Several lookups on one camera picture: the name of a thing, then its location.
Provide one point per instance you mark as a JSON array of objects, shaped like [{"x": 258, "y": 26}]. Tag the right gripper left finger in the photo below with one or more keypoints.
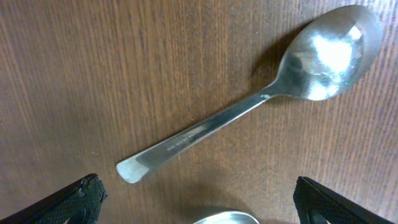
[{"x": 79, "y": 202}]

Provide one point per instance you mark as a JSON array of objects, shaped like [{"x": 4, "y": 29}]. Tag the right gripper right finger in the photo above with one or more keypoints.
[{"x": 316, "y": 203}]

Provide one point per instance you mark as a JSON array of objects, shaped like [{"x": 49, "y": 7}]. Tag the steel spoon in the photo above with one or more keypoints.
[
  {"x": 325, "y": 59},
  {"x": 228, "y": 217}
]

